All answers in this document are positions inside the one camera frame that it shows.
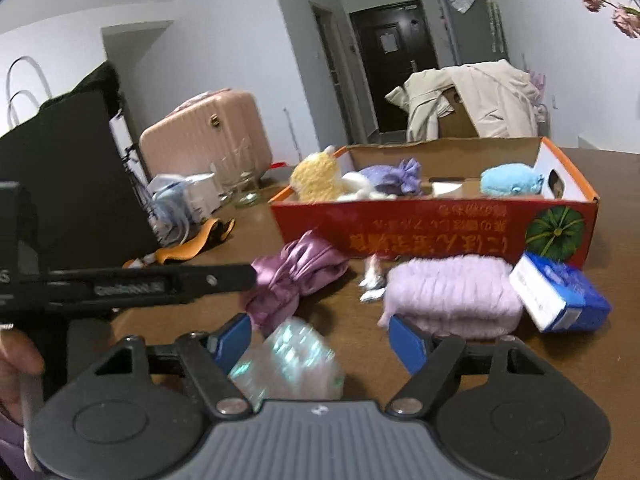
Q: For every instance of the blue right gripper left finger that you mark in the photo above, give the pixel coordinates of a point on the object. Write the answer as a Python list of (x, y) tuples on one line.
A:
[(229, 343)]

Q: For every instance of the small candy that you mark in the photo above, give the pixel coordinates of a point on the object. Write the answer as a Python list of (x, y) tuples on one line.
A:
[(373, 283)]

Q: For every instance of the dark entrance door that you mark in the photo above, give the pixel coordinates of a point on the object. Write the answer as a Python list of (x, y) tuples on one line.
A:
[(394, 42)]

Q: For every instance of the red cardboard box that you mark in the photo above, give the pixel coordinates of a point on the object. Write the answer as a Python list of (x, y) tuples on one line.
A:
[(557, 223)]

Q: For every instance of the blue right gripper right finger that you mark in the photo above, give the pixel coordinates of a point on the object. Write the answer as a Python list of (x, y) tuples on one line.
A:
[(410, 344)]

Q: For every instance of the blue tissue pack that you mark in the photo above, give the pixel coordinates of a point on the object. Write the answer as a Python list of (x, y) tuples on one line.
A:
[(557, 297)]

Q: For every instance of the grey refrigerator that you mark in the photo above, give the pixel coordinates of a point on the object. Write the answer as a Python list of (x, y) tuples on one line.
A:
[(475, 30)]

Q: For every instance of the blue white package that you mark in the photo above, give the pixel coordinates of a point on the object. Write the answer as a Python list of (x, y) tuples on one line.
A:
[(179, 205)]

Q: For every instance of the person's left hand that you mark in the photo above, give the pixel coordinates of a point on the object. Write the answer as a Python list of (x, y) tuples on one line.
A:
[(19, 356)]

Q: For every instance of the white foam wedge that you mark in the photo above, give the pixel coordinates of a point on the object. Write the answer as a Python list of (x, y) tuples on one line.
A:
[(446, 188)]

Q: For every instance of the mauve satin scrunchie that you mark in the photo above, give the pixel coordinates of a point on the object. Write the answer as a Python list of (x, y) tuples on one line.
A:
[(300, 269)]

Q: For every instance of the cream jacket on box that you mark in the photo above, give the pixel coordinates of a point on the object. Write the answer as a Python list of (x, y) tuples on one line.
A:
[(499, 99)]

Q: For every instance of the brown cardboard box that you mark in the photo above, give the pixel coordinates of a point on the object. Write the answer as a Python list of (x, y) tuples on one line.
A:
[(457, 124)]

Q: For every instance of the dried pink roses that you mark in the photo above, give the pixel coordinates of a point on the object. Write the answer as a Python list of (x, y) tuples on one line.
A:
[(625, 16)]

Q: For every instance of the blue plush toy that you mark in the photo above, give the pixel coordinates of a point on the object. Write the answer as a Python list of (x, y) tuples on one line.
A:
[(514, 179)]

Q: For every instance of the iridescent plastic bag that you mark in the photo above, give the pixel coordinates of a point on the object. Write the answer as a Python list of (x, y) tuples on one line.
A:
[(293, 363)]

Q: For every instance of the white and yellow alpaca plush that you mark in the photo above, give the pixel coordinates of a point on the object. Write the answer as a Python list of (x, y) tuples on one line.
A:
[(318, 179)]

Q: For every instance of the pink suitcase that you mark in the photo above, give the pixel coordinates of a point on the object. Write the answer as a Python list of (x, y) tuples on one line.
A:
[(207, 131)]

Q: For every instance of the glass cup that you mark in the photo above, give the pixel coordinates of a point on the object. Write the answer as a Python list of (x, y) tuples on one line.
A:
[(238, 176)]

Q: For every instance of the black paper bag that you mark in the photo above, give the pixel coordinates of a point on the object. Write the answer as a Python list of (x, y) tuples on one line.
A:
[(67, 159)]

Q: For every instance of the purple cloth with scrunchie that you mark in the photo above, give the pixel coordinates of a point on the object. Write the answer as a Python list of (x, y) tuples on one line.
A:
[(403, 180)]

